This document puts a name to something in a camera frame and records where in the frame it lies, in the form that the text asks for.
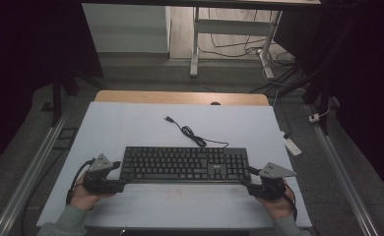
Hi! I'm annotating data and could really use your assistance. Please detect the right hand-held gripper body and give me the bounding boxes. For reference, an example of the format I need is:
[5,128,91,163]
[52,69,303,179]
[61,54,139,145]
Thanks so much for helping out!
[252,161,296,202]

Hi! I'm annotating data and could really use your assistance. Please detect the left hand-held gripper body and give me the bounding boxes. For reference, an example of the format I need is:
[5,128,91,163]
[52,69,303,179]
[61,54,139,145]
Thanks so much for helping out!
[83,152,117,195]

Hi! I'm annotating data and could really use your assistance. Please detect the black computer keyboard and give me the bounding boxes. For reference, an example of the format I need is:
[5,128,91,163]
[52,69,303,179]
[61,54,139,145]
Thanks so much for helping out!
[119,146,252,184]

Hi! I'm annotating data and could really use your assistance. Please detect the person's right hand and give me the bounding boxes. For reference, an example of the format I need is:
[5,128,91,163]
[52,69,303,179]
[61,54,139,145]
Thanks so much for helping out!
[257,190,295,220]

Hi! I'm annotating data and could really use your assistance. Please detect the person's left hand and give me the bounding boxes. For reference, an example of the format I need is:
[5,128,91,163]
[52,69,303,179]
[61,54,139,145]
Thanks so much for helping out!
[69,181,115,211]

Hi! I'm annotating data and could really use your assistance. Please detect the white board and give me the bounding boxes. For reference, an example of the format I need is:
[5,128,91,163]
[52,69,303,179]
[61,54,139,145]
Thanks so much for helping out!
[36,101,312,229]

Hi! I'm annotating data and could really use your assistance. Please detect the white power strip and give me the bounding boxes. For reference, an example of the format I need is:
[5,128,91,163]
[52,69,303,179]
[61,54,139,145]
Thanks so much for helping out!
[280,131,302,156]

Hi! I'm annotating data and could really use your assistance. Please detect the black metal stand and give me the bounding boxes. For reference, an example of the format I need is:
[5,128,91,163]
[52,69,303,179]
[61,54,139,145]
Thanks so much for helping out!
[272,0,361,136]
[50,65,105,127]

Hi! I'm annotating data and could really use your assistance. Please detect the white cabinet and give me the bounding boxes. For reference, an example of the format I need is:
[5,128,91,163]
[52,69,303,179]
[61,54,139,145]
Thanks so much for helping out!
[81,3,171,54]

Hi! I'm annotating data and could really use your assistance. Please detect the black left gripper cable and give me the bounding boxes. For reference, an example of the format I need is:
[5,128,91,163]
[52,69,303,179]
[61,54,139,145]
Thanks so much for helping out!
[65,157,96,206]

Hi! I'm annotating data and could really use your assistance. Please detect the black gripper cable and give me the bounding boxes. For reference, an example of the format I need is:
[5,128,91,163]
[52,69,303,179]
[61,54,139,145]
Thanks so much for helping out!
[65,157,96,206]
[283,183,298,222]

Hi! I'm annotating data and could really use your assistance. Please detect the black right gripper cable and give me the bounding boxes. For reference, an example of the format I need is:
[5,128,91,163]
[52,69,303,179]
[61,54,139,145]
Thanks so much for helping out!
[283,183,298,222]

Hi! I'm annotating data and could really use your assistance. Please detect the aluminium rail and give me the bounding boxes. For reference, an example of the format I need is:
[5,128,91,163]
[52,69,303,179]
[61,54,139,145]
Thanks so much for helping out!
[306,104,380,236]
[0,97,76,236]

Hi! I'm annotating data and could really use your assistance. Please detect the black keyboard cable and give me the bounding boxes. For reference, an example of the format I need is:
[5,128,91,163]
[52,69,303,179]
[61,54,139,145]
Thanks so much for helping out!
[163,116,229,149]

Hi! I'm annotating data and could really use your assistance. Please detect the black floor cables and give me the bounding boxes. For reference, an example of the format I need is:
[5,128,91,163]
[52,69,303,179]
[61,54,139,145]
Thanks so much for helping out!
[198,8,296,67]

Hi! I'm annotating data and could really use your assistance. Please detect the white desk frame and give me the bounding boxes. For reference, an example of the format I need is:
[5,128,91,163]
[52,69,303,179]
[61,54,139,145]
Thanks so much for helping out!
[189,6,283,79]

